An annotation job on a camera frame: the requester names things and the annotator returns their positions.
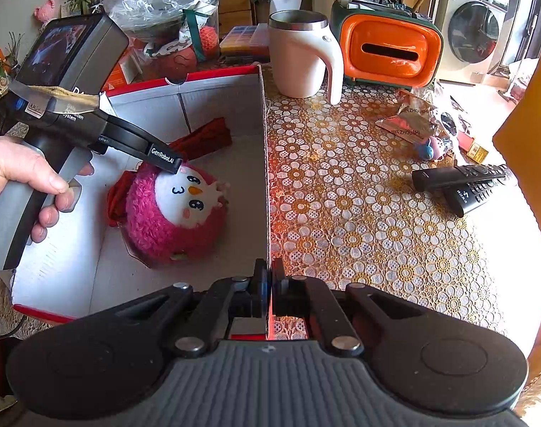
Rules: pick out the small yellow box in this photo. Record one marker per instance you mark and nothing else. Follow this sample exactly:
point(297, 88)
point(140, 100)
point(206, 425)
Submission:
point(478, 151)

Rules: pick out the orange chair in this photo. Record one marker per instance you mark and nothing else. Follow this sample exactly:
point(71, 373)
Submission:
point(533, 133)

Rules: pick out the wooden cabinet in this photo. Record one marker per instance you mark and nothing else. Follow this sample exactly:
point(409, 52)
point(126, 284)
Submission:
point(234, 4)

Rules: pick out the clear plastic bag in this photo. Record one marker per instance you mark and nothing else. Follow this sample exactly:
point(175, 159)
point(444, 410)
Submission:
point(154, 4)

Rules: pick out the white plant pot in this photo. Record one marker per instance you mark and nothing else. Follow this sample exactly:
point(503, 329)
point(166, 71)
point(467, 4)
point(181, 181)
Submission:
point(288, 2)

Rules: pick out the short black remote control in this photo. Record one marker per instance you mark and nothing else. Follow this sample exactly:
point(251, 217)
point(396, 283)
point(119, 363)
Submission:
point(475, 196)

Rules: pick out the colourful compartment storage box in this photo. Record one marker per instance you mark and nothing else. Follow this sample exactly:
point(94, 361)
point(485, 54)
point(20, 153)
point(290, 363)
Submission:
point(243, 40)

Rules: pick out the small blue pink toy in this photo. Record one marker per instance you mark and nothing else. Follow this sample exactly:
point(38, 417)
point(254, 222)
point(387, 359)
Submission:
point(426, 149)

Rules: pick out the white red cardboard box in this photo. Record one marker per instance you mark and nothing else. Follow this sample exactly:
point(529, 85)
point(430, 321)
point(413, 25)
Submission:
point(199, 98)

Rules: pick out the orange white tissue carton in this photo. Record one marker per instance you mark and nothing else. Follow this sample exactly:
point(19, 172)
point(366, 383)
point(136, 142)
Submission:
point(119, 75)

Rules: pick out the orange green desk organizer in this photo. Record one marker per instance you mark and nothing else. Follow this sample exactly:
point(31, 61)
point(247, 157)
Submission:
point(386, 40)

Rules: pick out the pink piggy toy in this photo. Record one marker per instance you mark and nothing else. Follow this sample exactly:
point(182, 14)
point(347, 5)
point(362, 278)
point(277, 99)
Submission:
point(45, 14)

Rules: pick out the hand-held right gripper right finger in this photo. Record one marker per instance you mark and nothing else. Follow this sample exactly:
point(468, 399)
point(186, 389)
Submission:
point(277, 284)

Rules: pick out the small red box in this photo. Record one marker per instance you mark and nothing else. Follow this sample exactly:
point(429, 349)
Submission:
point(465, 141)

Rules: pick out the red cloth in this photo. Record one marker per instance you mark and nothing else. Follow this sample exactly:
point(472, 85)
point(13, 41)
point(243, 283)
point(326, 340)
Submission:
point(208, 135)

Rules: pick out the person's left hand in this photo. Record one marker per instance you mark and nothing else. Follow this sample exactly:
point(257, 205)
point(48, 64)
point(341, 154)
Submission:
point(12, 169)

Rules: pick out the long black remote control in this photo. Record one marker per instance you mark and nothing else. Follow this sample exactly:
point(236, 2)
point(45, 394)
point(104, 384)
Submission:
point(448, 175)

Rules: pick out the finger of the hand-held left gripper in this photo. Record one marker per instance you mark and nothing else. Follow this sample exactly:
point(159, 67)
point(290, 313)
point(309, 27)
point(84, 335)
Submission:
point(168, 160)

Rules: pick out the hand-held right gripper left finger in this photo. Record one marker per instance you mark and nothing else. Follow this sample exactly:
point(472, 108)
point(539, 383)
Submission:
point(262, 284)

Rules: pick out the washing machine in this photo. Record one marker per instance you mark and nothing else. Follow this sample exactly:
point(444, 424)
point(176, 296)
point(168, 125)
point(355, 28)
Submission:
point(470, 22)

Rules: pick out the pink plush owl toy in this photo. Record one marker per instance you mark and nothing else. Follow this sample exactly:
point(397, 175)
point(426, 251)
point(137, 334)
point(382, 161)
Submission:
point(154, 227)

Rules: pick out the orange ball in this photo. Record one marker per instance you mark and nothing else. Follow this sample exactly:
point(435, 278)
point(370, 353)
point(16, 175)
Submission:
point(181, 62)

